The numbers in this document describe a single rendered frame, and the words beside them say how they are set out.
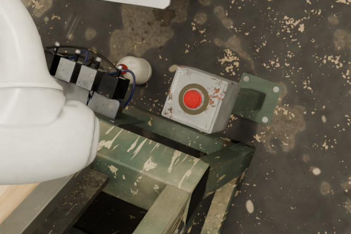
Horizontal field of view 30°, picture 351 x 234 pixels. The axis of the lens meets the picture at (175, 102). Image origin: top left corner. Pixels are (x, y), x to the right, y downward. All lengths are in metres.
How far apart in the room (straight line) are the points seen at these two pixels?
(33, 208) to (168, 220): 0.28
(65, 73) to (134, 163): 0.34
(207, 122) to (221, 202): 0.82
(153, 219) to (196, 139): 0.84
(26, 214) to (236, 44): 1.20
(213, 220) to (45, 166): 1.43
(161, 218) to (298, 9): 1.16
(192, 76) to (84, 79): 0.36
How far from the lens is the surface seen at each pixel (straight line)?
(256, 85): 2.32
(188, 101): 1.40
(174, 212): 1.40
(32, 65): 0.85
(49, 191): 1.43
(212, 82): 1.41
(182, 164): 1.52
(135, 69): 2.28
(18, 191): 1.46
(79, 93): 1.71
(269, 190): 2.34
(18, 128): 0.82
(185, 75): 1.42
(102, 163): 1.53
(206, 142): 2.18
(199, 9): 2.39
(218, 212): 2.20
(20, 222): 1.37
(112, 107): 1.68
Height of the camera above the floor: 2.30
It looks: 75 degrees down
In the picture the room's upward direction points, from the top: 91 degrees counter-clockwise
